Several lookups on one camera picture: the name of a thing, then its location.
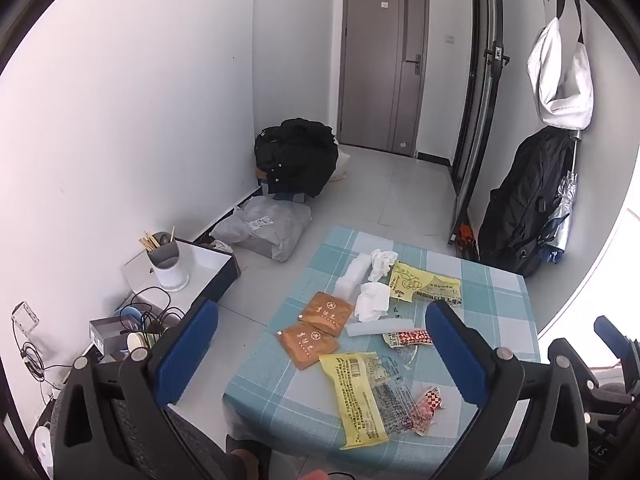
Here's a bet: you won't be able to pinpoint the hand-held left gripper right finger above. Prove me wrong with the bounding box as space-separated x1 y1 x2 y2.
425 300 593 480

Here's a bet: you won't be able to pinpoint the clear wall socket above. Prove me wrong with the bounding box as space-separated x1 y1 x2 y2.
12 301 40 336

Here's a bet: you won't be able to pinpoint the grey door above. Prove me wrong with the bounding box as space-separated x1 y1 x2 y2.
336 0 430 158

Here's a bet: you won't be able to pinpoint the small grey box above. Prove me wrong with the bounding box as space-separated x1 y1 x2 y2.
89 316 126 353

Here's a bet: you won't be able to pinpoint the black wall cable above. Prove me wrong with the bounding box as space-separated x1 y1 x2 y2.
20 342 46 376

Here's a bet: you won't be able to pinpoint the white round device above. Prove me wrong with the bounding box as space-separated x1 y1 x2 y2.
32 422 53 476

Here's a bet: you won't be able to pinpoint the white box with dark sides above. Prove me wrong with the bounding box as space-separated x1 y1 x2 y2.
121 238 242 318

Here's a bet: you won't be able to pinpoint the white tissue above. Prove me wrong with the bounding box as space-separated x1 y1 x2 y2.
354 282 391 322
367 248 398 283

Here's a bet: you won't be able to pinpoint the blue box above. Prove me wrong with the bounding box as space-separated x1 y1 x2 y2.
270 189 307 206

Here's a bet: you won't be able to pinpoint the silver folding umbrella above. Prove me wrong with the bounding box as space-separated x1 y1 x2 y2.
540 130 583 266

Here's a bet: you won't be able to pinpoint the yellow printed wrapper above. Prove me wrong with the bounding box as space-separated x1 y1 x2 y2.
389 260 463 307

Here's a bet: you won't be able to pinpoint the brown paper packet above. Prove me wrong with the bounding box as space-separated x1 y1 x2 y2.
298 291 356 337
276 323 341 371

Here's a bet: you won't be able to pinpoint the black backpack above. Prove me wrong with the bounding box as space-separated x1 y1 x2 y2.
477 125 576 278

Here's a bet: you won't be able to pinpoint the bundle of wooden chopsticks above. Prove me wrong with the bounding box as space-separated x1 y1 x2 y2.
139 226 176 252

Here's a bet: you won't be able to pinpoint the small red checkered wrapper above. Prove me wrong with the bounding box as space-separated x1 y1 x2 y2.
410 385 443 436

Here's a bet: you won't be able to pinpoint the black-framed glass door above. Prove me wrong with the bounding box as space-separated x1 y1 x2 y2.
447 0 511 246

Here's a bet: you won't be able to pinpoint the yellow and clear food bag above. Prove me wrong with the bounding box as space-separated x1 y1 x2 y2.
319 351 431 450

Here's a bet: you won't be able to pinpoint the grey plastic parcel bag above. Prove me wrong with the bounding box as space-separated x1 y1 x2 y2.
210 195 312 263

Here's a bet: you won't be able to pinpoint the orange and black object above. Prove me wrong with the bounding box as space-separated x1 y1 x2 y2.
452 222 476 251

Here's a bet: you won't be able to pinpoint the black jacket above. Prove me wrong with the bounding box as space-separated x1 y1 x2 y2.
254 118 340 198

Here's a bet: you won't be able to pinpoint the white chopstick holder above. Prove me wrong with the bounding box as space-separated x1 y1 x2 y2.
146 232 192 292

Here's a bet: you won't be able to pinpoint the black glass door handle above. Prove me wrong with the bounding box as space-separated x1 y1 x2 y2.
487 40 511 68

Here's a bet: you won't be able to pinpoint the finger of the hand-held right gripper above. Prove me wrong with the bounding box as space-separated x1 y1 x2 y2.
549 338 618 418
595 315 640 368

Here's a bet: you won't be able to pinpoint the white shoulder bag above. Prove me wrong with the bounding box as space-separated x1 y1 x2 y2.
526 0 596 129

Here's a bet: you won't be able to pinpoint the white cloth bag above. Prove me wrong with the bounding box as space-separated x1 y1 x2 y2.
327 147 352 182

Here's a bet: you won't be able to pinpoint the person's grey trousers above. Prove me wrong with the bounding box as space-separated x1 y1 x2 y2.
167 407 231 480

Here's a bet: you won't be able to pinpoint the teal checkered tablecloth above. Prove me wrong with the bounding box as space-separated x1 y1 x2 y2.
222 225 541 478

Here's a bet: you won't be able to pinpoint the black slipper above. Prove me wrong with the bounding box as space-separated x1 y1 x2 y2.
225 435 272 480

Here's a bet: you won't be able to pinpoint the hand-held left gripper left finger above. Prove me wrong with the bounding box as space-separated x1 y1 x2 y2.
52 299 221 480

